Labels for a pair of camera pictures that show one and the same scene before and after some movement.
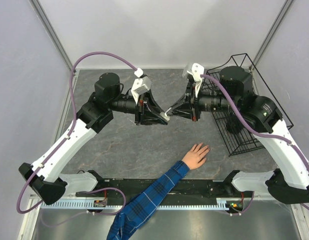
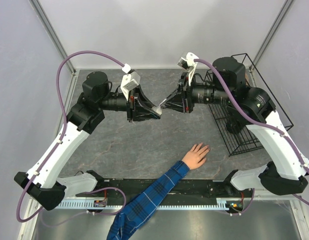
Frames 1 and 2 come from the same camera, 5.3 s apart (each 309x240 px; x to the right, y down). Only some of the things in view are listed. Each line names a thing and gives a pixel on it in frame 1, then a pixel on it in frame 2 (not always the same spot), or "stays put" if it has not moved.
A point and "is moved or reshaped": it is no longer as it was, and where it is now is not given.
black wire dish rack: (237, 143) stays put
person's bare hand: (195, 158) stays put
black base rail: (189, 188) stays put
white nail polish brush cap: (165, 113) is moved or reshaped
